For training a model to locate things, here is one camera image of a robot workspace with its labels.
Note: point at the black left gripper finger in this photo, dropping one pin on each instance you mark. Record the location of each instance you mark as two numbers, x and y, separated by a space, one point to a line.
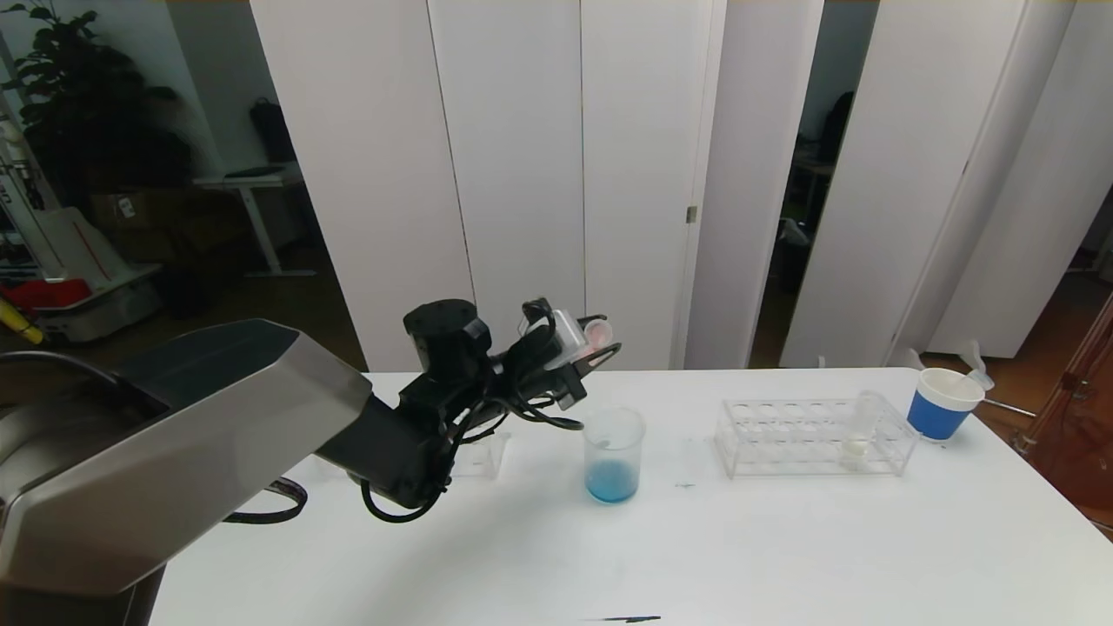
596 356
589 320

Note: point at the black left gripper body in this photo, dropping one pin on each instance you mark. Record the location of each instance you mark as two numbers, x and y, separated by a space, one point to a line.
569 380

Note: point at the red pigment test tube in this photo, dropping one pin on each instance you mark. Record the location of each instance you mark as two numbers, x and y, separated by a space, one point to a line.
974 365
598 335

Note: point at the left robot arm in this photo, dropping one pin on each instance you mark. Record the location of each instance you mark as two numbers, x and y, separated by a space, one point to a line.
217 417

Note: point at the clear plastic beaker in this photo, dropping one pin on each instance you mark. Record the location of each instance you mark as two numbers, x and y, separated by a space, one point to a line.
613 482

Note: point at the clear acrylic test tube rack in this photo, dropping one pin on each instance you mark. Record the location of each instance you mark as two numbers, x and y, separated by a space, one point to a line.
809 445
483 456

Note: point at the pale yellow pigment test tube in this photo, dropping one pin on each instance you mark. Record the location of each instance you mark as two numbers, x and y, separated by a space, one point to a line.
856 452

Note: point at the white folding partition screen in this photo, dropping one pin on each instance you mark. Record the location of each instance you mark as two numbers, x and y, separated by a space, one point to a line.
522 174
904 174

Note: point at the blue sleeved white paper cup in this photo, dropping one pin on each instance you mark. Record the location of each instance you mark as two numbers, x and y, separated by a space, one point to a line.
935 419

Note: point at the white office desk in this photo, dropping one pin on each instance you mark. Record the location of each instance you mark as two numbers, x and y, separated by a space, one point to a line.
252 183

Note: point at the black bag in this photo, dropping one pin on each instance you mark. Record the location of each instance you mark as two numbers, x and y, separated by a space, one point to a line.
274 135

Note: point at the brown cardboard box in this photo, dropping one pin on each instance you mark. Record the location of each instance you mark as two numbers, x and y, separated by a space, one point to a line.
143 213

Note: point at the reddish brown metal stand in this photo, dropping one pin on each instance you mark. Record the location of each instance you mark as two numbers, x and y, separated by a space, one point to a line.
1078 435

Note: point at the white machine base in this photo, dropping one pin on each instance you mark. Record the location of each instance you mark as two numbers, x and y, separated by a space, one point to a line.
78 248

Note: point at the dark green potted plant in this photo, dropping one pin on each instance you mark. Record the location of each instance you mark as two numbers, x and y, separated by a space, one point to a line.
87 104

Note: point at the yellow tool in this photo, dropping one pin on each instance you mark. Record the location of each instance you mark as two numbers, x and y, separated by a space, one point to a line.
22 326

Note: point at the white upright machine column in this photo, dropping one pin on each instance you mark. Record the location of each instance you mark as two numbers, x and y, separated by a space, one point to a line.
13 148

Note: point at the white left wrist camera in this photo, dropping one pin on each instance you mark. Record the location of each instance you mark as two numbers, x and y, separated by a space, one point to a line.
567 335

